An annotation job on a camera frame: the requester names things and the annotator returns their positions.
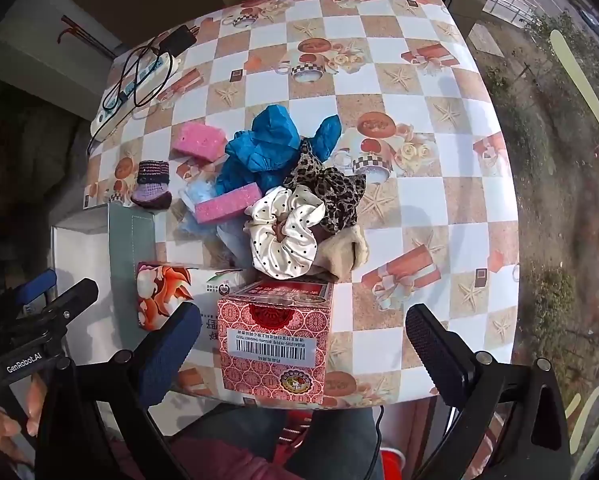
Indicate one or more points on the white polka dot scrunchie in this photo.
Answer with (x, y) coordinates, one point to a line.
(279, 240)

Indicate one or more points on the red patterned cardboard box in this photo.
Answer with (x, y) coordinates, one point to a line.
(272, 340)

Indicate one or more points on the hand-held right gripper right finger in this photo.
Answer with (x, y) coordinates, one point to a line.
(432, 352)

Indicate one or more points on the grey storage box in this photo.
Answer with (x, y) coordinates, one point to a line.
(129, 255)

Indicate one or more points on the purple knitted bootie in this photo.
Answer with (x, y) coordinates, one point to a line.
(152, 187)

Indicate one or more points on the blue shoe cover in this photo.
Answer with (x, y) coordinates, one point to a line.
(328, 135)
(259, 147)

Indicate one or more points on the black power adapter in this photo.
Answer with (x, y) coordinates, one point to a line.
(178, 40)

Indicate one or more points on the person's left hand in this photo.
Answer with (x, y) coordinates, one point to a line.
(33, 402)

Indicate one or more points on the floral printed tissue packet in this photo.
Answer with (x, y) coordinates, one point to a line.
(154, 292)

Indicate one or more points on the beige cloth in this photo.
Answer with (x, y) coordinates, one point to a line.
(347, 255)

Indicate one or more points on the white power strip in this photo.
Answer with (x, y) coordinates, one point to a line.
(129, 92)

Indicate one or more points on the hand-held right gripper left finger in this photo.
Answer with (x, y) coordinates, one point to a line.
(170, 355)

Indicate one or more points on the checkered printed tablecloth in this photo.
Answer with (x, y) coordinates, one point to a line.
(429, 185)

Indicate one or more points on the red cup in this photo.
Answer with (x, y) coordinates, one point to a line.
(393, 465)

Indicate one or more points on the leopard print scrunchie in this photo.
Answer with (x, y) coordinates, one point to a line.
(332, 187)

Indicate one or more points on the pink sponge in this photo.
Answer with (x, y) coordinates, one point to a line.
(198, 141)
(227, 205)

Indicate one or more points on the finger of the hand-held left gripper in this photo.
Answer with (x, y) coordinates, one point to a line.
(38, 287)
(74, 296)

